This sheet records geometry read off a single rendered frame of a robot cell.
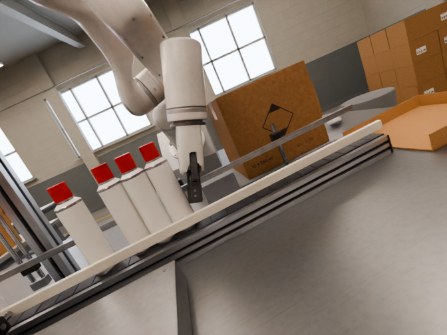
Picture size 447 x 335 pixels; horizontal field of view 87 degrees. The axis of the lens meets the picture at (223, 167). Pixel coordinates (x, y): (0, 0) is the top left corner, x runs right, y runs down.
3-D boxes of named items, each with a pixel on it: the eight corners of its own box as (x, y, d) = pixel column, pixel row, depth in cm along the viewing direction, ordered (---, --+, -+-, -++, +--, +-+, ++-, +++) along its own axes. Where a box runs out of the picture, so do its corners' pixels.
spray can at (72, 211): (93, 280, 48) (34, 194, 44) (100, 266, 53) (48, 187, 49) (117, 268, 49) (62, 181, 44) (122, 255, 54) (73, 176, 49)
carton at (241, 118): (249, 180, 75) (214, 98, 68) (231, 167, 98) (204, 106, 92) (330, 140, 78) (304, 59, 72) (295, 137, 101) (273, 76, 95)
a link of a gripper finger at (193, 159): (187, 140, 49) (187, 155, 53) (192, 172, 45) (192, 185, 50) (193, 139, 49) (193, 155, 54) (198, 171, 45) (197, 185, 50)
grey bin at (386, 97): (375, 168, 223) (358, 106, 208) (348, 159, 267) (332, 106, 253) (422, 149, 220) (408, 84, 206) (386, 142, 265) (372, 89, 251)
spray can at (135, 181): (155, 248, 50) (106, 162, 45) (156, 238, 55) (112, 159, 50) (178, 236, 51) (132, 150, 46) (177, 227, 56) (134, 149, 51)
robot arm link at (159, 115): (152, 121, 103) (118, 80, 82) (183, 94, 106) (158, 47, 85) (168, 135, 97) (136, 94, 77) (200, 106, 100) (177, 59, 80)
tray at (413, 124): (434, 151, 50) (430, 133, 49) (345, 144, 75) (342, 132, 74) (535, 96, 54) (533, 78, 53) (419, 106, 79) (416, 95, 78)
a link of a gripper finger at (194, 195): (185, 173, 52) (188, 203, 53) (186, 176, 49) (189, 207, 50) (199, 171, 53) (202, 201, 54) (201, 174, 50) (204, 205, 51)
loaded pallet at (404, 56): (420, 118, 289) (398, 22, 263) (372, 117, 370) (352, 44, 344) (511, 78, 288) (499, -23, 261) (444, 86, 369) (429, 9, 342)
